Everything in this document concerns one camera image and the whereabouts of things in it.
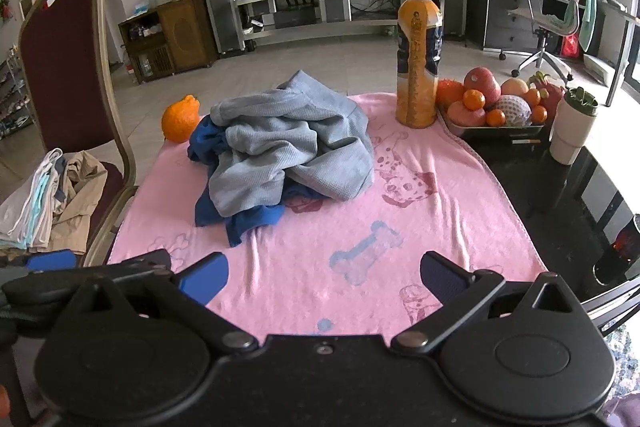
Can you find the silver office chair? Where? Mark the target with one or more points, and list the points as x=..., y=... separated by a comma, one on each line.
x=550, y=7

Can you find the light blue garment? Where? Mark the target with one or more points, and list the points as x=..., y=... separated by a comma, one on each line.
x=37, y=202

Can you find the maroon chair gold frame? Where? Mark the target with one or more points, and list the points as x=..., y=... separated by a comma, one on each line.
x=60, y=57

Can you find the dark desk cabinet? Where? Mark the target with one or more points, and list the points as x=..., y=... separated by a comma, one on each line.
x=495, y=17

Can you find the metal fruit tray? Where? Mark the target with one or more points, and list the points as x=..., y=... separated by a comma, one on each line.
x=480, y=132

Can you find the red apple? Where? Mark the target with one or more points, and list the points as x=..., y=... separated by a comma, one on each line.
x=481, y=84

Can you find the shoe rack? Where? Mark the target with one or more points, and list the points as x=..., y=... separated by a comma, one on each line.
x=12, y=97

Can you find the pale pink apple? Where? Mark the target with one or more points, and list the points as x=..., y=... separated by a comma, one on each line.
x=514, y=87

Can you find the large orange citrus fruit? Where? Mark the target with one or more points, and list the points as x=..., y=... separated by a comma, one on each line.
x=180, y=122

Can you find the small silver speaker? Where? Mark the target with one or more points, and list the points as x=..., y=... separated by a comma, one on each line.
x=334, y=9

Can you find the black router box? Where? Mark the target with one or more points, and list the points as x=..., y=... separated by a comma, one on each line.
x=295, y=14

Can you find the red bag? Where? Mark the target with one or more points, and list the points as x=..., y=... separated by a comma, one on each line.
x=570, y=46

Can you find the slate blue garment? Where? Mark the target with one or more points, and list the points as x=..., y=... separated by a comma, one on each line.
x=61, y=179

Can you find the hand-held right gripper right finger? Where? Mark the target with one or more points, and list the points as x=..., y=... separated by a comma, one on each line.
x=440, y=269

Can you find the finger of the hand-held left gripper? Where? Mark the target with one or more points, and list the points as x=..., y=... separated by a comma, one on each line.
x=145, y=260
x=50, y=261

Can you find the green towel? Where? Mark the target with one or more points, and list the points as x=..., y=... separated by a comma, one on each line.
x=589, y=7

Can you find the cigarette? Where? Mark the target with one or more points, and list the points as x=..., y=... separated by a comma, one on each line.
x=525, y=141

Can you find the white garment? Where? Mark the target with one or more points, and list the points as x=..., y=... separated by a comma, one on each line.
x=17, y=212

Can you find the orange juice bottle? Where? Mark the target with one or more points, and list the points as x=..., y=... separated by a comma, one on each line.
x=417, y=82

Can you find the net-wrapped fruit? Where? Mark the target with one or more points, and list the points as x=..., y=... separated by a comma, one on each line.
x=515, y=111

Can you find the tangerine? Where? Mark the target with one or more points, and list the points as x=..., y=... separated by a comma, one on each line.
x=532, y=97
x=473, y=100
x=539, y=114
x=496, y=118

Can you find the dark glass cup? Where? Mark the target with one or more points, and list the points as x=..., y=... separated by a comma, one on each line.
x=620, y=252

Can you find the pink peach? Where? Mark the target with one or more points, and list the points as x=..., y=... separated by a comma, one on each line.
x=462, y=115

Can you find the pink printed blanket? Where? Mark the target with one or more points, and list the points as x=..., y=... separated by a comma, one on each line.
x=350, y=212

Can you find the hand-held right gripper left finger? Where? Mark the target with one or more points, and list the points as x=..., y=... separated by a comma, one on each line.
x=205, y=276

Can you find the grey knit garment blue lining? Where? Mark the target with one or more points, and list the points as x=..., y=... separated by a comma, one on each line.
x=280, y=142

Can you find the wooden cabinet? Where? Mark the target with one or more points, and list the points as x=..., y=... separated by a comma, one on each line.
x=185, y=37

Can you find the dragon fruit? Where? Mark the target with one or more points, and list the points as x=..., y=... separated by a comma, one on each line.
x=552, y=94

